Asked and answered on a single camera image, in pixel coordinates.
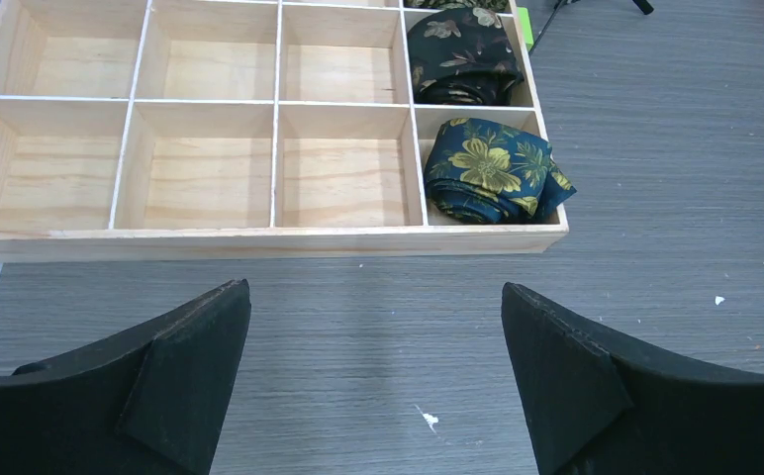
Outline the olive patterned rolled tie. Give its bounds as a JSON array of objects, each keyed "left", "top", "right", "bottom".
[{"left": 402, "top": 0, "right": 509, "bottom": 13}]

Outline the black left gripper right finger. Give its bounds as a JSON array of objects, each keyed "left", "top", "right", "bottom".
[{"left": 501, "top": 283, "right": 764, "bottom": 474}]

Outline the green block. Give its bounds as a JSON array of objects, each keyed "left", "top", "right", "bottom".
[{"left": 517, "top": 7, "right": 535, "bottom": 50}]

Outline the wooden compartment tray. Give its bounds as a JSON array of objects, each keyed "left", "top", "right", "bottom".
[{"left": 0, "top": 1, "right": 569, "bottom": 263}]

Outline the navy yellow floral rolled tie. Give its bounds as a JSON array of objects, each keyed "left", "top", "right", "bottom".
[{"left": 424, "top": 118, "right": 576, "bottom": 225}]

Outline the black beige floral rolled tie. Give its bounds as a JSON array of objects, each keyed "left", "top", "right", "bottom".
[{"left": 406, "top": 7, "right": 524, "bottom": 107}]

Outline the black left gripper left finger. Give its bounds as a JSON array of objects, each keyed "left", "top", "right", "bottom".
[{"left": 0, "top": 280, "right": 251, "bottom": 474}]

